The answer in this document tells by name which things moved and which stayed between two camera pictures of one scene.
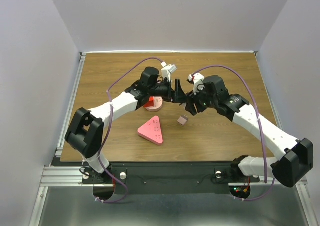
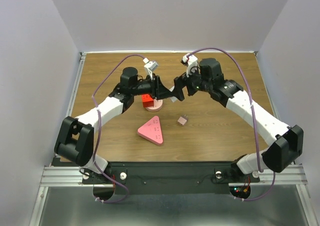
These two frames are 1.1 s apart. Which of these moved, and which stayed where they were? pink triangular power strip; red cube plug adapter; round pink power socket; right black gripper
Moved: right black gripper
Stayed: red cube plug adapter; pink triangular power strip; round pink power socket
